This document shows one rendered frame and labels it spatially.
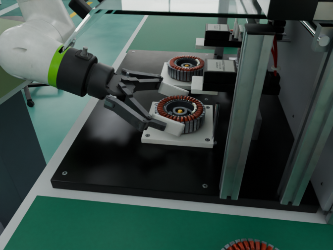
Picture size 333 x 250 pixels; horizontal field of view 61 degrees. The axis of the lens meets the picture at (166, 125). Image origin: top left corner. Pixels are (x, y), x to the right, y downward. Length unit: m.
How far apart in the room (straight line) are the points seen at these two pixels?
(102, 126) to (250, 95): 0.38
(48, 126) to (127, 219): 1.66
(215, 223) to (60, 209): 0.26
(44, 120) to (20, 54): 1.58
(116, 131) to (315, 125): 0.40
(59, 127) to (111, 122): 1.42
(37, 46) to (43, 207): 0.30
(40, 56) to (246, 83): 0.41
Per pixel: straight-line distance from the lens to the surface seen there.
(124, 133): 0.63
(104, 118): 0.69
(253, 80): 0.38
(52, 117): 2.19
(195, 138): 0.60
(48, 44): 0.63
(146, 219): 0.50
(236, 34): 0.79
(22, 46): 0.63
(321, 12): 0.34
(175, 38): 1.23
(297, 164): 0.47
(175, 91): 0.68
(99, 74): 0.60
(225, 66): 0.58
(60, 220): 0.53
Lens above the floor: 1.15
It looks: 36 degrees down
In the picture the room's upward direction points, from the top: straight up
